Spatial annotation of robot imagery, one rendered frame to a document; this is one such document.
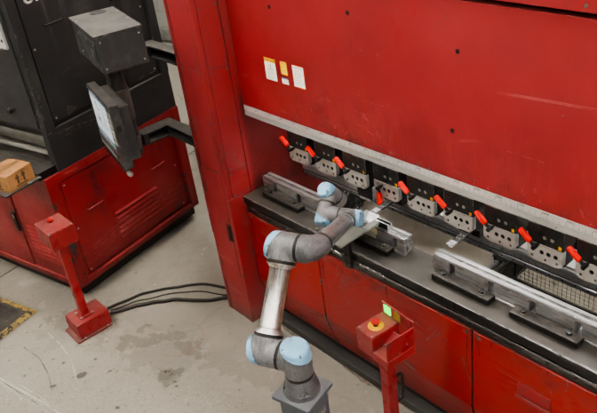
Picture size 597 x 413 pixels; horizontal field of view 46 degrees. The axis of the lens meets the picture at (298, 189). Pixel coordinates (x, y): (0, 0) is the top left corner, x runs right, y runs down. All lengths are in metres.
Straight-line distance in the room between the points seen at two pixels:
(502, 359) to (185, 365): 1.97
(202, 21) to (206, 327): 1.93
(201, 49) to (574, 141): 1.92
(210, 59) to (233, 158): 0.58
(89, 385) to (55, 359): 0.38
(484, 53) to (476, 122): 0.28
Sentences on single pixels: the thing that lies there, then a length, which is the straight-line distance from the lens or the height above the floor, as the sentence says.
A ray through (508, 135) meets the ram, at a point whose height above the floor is 1.67.
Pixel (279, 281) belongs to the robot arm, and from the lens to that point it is 2.84.
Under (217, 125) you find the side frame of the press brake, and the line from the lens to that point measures 3.82.
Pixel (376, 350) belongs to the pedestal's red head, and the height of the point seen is 0.70.
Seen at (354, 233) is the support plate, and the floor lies 1.00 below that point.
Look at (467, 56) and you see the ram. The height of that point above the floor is 1.94.
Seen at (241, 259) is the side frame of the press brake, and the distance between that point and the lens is 4.23.
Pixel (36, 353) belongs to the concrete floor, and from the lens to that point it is 4.84.
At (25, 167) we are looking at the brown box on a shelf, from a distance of 4.55.
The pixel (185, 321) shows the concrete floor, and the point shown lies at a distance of 4.67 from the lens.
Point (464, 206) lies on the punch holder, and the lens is 2.99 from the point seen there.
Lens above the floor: 2.87
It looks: 29 degrees down
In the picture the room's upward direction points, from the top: 8 degrees counter-clockwise
